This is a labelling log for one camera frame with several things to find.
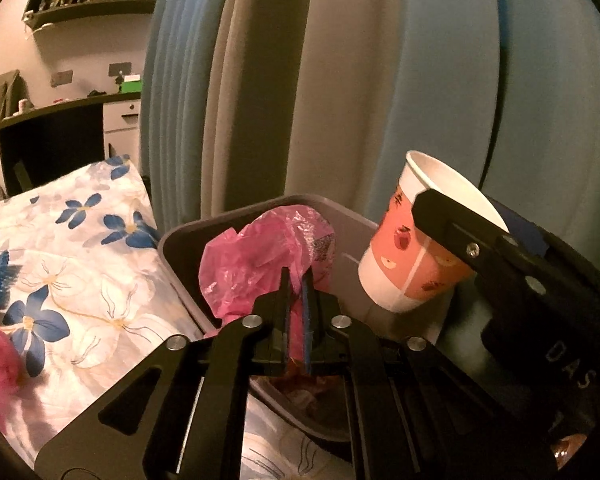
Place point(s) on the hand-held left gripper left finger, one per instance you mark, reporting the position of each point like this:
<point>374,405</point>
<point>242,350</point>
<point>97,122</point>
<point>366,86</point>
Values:
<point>277,330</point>

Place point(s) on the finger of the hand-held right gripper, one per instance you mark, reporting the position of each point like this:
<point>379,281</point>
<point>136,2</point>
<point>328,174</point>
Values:
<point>525,230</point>
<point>455,230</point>

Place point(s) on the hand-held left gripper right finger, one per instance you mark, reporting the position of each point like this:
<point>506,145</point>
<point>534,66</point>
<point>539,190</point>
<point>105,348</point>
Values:
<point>307,330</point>

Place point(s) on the orange printed paper cup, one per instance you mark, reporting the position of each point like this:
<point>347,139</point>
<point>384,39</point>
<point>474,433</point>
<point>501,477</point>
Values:
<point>405,260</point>

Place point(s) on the pink plastic bag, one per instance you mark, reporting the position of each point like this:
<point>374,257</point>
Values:
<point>250,255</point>

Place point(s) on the grey plastic trash bin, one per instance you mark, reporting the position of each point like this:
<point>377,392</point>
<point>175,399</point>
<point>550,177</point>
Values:
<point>190,245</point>

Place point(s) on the red foil wrapper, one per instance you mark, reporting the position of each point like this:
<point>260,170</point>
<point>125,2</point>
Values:
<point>305,390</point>

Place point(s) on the blue floral blanket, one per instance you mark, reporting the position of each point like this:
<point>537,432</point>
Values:
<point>105,280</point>

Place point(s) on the blue and beige curtain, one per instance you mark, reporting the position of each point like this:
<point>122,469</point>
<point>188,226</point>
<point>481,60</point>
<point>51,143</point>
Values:
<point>330,85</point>

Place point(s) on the white drawer unit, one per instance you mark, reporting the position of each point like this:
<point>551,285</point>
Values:
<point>122,120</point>

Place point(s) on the green box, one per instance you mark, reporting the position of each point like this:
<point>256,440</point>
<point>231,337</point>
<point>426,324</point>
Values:
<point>132,83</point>

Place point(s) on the dark desk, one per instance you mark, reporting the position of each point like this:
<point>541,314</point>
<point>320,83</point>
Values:
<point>50,111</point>

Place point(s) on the small white jar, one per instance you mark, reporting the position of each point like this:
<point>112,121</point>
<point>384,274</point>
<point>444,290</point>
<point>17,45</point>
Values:
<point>24,106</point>

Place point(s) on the white clip lamp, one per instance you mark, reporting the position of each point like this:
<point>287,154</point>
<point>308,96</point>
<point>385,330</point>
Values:
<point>32,22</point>

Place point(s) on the grey wall socket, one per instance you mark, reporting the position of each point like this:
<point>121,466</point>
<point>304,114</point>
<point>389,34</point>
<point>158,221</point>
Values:
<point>120,68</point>
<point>61,78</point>

